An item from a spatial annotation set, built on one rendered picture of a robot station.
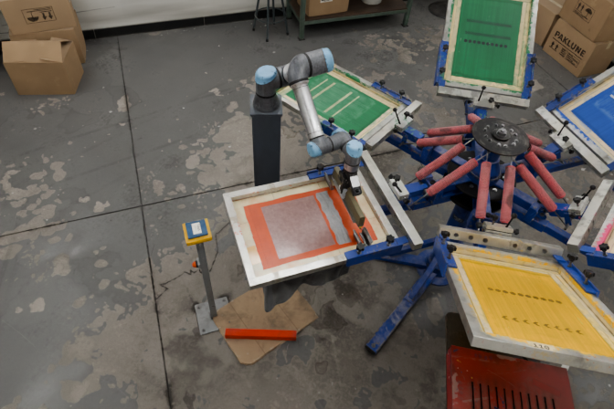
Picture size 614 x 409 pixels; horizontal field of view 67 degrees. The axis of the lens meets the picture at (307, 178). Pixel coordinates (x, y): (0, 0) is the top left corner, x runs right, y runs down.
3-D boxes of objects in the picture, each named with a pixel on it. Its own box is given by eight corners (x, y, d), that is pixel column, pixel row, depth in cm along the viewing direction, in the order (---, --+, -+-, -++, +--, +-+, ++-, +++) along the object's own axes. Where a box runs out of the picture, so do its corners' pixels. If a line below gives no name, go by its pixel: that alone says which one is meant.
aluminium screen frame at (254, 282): (249, 290, 215) (249, 286, 213) (223, 198, 252) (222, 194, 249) (400, 248, 236) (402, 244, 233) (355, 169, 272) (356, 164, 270)
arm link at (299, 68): (282, 55, 211) (316, 157, 213) (304, 49, 215) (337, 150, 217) (276, 62, 222) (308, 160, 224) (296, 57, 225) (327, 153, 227)
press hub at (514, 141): (426, 297, 324) (493, 162, 225) (400, 252, 349) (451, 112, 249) (473, 282, 335) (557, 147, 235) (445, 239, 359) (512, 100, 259)
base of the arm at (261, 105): (253, 96, 274) (252, 82, 266) (279, 96, 275) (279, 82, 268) (252, 112, 264) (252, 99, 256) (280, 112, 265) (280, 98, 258)
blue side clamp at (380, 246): (346, 267, 228) (348, 259, 223) (342, 258, 231) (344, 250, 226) (400, 251, 236) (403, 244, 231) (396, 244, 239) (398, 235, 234)
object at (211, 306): (200, 335, 297) (178, 252, 226) (194, 305, 311) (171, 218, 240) (234, 325, 303) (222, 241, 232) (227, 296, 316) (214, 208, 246)
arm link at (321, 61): (269, 69, 264) (305, 50, 214) (292, 63, 269) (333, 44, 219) (275, 89, 266) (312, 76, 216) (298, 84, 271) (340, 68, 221)
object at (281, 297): (269, 313, 254) (268, 272, 223) (267, 307, 256) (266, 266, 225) (346, 290, 266) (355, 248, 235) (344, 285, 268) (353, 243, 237)
